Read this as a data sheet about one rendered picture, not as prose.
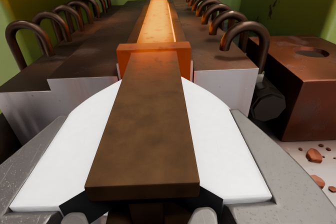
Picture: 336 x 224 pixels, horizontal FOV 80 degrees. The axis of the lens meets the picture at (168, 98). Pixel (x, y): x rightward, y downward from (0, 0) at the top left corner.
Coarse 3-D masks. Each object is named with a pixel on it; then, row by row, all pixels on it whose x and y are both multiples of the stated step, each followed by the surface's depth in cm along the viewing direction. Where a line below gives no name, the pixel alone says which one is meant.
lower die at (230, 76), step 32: (128, 0) 50; (96, 32) 25; (128, 32) 25; (192, 32) 23; (32, 64) 20; (64, 64) 17; (96, 64) 17; (192, 64) 14; (224, 64) 15; (0, 96) 15; (32, 96) 15; (64, 96) 15; (224, 96) 16; (32, 128) 17
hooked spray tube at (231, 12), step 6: (222, 12) 19; (228, 12) 19; (234, 12) 19; (240, 12) 19; (216, 18) 19; (222, 18) 19; (228, 18) 19; (234, 18) 19; (240, 18) 19; (246, 18) 19; (210, 24) 20; (216, 24) 19; (210, 30) 20; (216, 30) 20; (240, 36) 20; (246, 36) 20; (240, 42) 20; (246, 42) 21; (240, 48) 21
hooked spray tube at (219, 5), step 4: (216, 4) 23; (220, 4) 23; (224, 4) 23; (208, 8) 23; (212, 8) 23; (216, 8) 23; (220, 8) 23; (224, 8) 23; (228, 8) 23; (204, 12) 23; (208, 12) 23; (212, 12) 23; (204, 16) 23; (208, 16) 23; (204, 20) 23; (228, 20) 24; (232, 20) 23; (228, 24) 24; (232, 24) 24; (232, 40) 25
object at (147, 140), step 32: (160, 0) 35; (160, 32) 17; (128, 64) 11; (160, 64) 11; (128, 96) 8; (160, 96) 8; (128, 128) 6; (160, 128) 6; (96, 160) 5; (128, 160) 5; (160, 160) 5; (192, 160) 5; (96, 192) 5; (128, 192) 5; (160, 192) 5; (192, 192) 5
